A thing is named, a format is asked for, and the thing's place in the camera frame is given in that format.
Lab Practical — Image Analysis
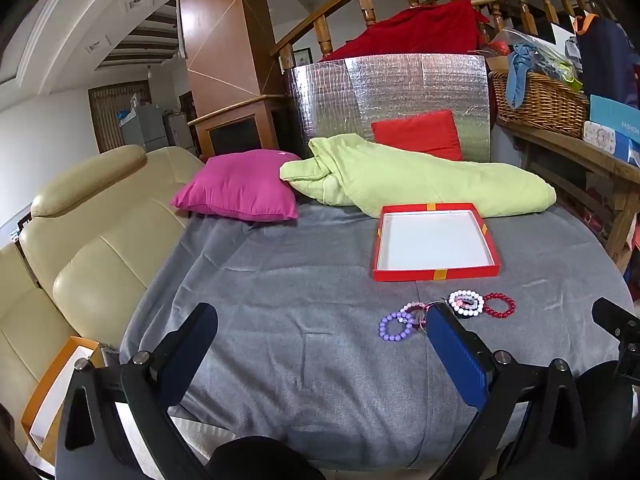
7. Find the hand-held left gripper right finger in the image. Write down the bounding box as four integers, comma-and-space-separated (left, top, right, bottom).
427, 302, 588, 480

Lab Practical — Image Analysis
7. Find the wooden side table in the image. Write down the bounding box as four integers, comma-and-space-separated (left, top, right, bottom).
492, 115, 640, 273

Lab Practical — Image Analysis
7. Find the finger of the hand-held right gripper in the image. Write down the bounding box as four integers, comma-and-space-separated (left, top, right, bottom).
592, 297, 640, 386

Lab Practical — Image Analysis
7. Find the red cushion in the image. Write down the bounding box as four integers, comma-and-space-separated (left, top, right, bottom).
371, 109, 463, 162

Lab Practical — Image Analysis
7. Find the magenta pillow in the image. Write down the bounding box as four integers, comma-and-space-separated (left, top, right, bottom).
170, 149, 301, 222

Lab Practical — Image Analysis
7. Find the navy garment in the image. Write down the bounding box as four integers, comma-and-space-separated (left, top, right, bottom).
572, 14, 638, 111

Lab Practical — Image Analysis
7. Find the person's dark clothing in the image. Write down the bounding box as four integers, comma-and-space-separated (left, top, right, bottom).
575, 360, 640, 480

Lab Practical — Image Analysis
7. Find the red bead bracelet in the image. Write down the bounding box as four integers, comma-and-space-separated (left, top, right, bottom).
482, 292, 516, 319

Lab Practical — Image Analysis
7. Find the white bead bracelet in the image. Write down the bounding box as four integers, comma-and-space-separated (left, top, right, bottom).
448, 290, 485, 318

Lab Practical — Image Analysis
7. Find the grey blanket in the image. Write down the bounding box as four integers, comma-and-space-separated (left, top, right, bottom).
120, 200, 636, 471

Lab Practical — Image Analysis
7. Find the wooden column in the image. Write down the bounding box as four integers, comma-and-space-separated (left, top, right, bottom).
176, 0, 288, 161

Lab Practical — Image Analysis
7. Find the blue cardboard box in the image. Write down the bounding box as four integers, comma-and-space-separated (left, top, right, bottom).
582, 94, 640, 166

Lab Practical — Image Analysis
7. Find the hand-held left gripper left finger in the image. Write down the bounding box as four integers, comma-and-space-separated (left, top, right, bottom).
55, 302, 221, 480

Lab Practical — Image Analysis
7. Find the orange cardboard box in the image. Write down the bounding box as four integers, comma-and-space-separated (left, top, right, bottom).
20, 336, 101, 463

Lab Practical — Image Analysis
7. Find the purple bead bracelet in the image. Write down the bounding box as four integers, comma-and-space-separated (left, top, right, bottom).
378, 311, 416, 343

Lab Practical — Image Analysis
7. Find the wicker basket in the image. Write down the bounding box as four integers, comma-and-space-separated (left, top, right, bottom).
489, 71, 590, 138

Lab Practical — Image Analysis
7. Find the red shallow cardboard box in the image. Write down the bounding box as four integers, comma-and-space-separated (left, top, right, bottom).
372, 202, 502, 282

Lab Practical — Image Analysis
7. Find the wooden stair railing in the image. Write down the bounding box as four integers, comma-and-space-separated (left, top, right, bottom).
270, 0, 606, 73

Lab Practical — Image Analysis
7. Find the light green quilt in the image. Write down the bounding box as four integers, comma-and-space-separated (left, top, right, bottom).
279, 134, 557, 219

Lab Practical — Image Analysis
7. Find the silver insulated bag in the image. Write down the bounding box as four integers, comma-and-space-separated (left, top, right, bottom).
286, 52, 493, 163

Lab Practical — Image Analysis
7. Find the red blanket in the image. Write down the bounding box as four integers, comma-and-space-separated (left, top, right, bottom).
322, 0, 488, 63

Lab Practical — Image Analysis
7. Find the blue cloth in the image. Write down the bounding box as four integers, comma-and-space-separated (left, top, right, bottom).
505, 42, 551, 110

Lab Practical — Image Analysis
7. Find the beige leather sofa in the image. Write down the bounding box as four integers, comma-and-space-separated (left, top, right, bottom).
0, 145, 206, 441

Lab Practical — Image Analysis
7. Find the grey refrigerator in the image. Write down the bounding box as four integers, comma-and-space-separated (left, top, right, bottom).
120, 105, 168, 153

